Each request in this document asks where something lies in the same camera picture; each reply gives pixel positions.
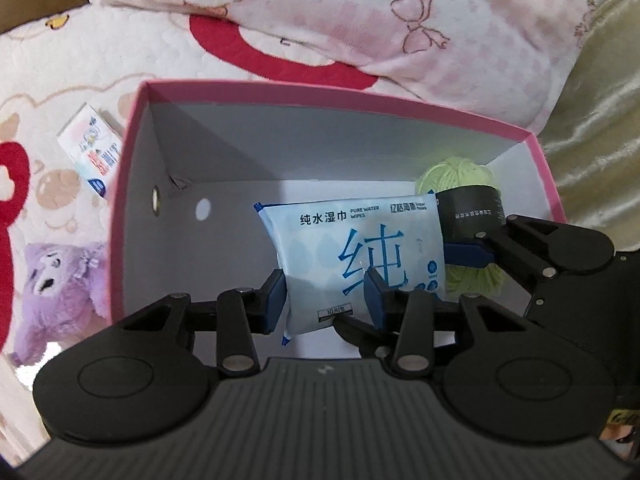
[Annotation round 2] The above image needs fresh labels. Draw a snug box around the pink cardboard box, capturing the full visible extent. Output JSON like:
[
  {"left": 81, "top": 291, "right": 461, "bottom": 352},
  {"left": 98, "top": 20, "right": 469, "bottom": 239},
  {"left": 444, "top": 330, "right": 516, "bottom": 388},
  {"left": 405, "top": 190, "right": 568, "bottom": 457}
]
[{"left": 107, "top": 79, "right": 568, "bottom": 361}]

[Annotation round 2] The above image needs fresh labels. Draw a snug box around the green yarn ball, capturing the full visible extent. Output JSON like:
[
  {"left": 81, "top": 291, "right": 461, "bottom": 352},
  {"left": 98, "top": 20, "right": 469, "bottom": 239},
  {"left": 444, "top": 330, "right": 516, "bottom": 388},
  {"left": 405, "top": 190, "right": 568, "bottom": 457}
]
[{"left": 415, "top": 156, "right": 507, "bottom": 300}]

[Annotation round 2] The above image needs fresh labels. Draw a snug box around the blue wet wipes pack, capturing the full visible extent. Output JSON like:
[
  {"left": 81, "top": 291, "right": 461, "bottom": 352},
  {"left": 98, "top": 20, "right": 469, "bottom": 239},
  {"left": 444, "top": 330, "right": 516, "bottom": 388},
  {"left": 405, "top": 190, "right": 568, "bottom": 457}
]
[{"left": 254, "top": 192, "right": 447, "bottom": 346}]

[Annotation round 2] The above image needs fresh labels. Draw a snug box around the small white tissue pack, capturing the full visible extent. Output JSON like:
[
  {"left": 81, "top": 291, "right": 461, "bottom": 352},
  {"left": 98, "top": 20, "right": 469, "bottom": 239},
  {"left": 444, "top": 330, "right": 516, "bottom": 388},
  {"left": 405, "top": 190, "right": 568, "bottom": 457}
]
[{"left": 56, "top": 102, "right": 125, "bottom": 202}]

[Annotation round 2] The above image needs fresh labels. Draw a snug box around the golden satin cloth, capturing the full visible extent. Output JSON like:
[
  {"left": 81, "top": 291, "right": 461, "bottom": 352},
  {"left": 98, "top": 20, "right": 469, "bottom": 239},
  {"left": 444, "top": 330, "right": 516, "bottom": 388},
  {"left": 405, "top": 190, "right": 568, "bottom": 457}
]
[{"left": 540, "top": 0, "right": 640, "bottom": 251}]

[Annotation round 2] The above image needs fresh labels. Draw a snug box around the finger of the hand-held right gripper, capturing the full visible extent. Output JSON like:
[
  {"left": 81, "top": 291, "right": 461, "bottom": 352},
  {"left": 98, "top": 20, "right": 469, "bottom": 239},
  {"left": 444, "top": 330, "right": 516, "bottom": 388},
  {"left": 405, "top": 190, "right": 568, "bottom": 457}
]
[
  {"left": 444, "top": 214, "right": 568, "bottom": 281},
  {"left": 332, "top": 312, "right": 397, "bottom": 358}
]

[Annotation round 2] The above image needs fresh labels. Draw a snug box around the pink checked pillow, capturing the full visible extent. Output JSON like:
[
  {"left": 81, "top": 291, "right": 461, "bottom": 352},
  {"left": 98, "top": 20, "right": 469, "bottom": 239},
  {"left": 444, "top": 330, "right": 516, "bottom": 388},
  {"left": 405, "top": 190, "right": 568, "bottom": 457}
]
[{"left": 82, "top": 0, "right": 608, "bottom": 136}]

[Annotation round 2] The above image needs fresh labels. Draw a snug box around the purple plush toy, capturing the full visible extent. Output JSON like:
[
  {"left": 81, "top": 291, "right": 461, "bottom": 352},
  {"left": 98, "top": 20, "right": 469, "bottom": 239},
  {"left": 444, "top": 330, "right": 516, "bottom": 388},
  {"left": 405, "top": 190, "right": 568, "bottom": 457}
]
[{"left": 7, "top": 241, "right": 110, "bottom": 367}]

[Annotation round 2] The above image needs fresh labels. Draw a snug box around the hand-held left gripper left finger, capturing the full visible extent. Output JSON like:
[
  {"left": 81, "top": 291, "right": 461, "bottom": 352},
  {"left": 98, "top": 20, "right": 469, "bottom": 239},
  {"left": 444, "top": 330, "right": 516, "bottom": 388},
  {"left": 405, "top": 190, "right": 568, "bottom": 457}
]
[{"left": 120, "top": 269, "right": 287, "bottom": 376}]

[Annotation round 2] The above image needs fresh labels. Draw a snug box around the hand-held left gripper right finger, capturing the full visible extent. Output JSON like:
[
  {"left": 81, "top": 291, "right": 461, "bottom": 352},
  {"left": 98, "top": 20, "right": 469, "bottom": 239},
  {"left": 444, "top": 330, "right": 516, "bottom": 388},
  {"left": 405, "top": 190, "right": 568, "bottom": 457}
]
[{"left": 364, "top": 266, "right": 538, "bottom": 380}]

